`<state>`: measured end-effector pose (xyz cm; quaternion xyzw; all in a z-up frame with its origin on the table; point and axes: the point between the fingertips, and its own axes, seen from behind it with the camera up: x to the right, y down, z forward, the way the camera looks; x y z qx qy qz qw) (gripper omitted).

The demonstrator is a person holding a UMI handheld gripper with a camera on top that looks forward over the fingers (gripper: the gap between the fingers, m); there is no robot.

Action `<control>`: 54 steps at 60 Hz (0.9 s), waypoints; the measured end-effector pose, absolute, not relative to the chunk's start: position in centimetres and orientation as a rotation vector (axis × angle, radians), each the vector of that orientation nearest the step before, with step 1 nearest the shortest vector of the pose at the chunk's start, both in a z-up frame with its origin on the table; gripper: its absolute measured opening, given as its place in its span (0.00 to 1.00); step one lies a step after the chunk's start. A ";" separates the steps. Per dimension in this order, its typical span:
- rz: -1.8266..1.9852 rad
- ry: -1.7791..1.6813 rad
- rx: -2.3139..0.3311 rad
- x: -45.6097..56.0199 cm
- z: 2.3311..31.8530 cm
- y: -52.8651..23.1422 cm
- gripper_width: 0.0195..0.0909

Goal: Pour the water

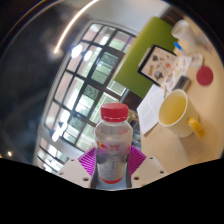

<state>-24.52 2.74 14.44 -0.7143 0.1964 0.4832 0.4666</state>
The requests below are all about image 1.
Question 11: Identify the white bowl of food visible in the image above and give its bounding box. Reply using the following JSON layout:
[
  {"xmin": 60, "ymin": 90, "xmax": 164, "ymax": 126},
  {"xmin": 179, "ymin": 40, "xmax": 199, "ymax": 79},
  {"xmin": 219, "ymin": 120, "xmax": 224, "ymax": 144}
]
[{"xmin": 171, "ymin": 19, "xmax": 198, "ymax": 44}]

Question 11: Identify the black-framed standing menu card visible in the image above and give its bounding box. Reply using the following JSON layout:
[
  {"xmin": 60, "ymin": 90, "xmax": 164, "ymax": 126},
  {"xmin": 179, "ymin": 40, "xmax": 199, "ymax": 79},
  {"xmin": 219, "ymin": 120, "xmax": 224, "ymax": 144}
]
[{"xmin": 137, "ymin": 44, "xmax": 179, "ymax": 88}]

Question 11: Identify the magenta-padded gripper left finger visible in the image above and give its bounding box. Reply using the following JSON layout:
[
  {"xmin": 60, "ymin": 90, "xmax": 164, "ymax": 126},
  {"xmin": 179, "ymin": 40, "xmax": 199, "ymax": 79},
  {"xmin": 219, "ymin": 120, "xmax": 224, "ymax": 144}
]
[{"xmin": 57, "ymin": 147, "xmax": 99, "ymax": 189}]

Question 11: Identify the small blue-capped bottle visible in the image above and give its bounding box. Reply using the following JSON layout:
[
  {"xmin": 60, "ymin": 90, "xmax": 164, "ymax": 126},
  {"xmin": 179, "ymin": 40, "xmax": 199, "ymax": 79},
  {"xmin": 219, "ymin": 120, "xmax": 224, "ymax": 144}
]
[{"xmin": 173, "ymin": 41, "xmax": 189, "ymax": 57}]

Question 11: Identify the flat round red coaster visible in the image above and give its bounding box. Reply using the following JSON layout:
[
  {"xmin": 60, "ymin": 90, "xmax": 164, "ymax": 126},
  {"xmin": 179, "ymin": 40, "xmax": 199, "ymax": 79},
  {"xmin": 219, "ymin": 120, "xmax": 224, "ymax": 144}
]
[{"xmin": 195, "ymin": 65, "xmax": 214, "ymax": 87}]

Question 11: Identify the yellow mug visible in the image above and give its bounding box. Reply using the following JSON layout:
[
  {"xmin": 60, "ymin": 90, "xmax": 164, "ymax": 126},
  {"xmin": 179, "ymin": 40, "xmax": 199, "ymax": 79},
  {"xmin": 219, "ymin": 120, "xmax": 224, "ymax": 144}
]
[{"xmin": 157, "ymin": 88, "xmax": 206, "ymax": 139}]

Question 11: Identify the black phone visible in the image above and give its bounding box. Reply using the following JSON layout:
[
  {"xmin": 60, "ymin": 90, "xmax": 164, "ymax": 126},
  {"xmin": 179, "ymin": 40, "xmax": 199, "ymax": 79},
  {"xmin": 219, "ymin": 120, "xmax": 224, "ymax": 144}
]
[{"xmin": 173, "ymin": 75, "xmax": 192, "ymax": 93}]

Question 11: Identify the curved linear ceiling light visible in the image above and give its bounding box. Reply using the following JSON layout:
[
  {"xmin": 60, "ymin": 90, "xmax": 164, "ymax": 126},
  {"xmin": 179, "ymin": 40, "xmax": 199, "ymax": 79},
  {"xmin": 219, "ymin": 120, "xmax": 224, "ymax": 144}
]
[{"xmin": 53, "ymin": 0, "xmax": 101, "ymax": 54}]

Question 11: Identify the clear red-capped drink bottle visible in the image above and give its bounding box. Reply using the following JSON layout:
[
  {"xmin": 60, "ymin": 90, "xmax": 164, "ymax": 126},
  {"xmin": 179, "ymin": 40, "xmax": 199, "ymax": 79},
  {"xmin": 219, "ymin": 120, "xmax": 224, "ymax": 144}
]
[{"xmin": 94, "ymin": 102, "xmax": 134, "ymax": 185}]

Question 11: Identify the green upholstered bench backrest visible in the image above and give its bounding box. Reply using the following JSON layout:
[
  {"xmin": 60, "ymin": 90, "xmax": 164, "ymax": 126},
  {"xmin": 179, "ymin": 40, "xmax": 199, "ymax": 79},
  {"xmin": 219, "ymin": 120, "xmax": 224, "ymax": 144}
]
[{"xmin": 114, "ymin": 16, "xmax": 179, "ymax": 99}]

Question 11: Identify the large black-framed window wall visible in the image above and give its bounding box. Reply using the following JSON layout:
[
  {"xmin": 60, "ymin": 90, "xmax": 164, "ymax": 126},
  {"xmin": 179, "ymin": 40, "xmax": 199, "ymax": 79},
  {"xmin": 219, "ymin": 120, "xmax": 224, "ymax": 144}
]
[{"xmin": 33, "ymin": 21, "xmax": 138, "ymax": 174}]

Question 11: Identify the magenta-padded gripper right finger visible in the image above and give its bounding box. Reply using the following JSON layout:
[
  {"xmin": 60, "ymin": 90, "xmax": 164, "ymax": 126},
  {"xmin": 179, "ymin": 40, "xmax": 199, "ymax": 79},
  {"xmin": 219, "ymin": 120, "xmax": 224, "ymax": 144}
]
[{"xmin": 125, "ymin": 145, "xmax": 168, "ymax": 189}]

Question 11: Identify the white printed paper sheet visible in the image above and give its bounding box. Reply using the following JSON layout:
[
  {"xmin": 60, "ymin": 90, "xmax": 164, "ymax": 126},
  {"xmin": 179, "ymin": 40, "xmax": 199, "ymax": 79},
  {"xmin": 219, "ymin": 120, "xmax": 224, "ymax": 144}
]
[{"xmin": 136, "ymin": 84, "xmax": 166, "ymax": 136}]

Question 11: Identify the pendant ceiling lamps group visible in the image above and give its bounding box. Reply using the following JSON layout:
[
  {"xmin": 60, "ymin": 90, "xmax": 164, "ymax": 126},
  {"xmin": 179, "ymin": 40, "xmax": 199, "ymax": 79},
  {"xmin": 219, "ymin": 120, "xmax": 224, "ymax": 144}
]
[{"xmin": 51, "ymin": 44, "xmax": 94, "ymax": 143}]

